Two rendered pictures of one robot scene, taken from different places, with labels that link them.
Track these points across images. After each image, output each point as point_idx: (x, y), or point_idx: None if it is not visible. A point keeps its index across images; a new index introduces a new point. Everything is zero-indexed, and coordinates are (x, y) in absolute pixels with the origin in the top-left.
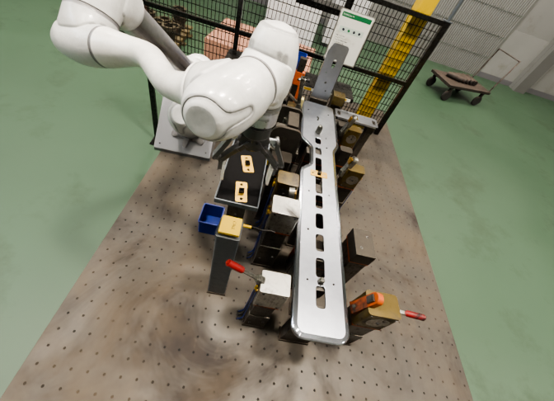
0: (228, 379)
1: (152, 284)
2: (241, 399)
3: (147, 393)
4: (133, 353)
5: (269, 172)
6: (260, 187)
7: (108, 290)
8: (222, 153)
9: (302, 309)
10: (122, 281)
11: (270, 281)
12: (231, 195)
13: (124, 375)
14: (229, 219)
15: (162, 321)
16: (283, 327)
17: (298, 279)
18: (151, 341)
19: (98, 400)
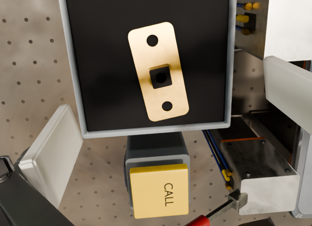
0: (191, 174)
1: (52, 99)
2: (208, 186)
3: (112, 198)
4: (78, 174)
5: (305, 123)
6: (230, 30)
7: (2, 122)
8: (2, 210)
9: (308, 187)
10: (10, 107)
11: (258, 196)
12: (130, 100)
13: (81, 191)
14: (152, 181)
15: (92, 139)
16: (257, 123)
17: (307, 143)
18: (90, 160)
19: (71, 210)
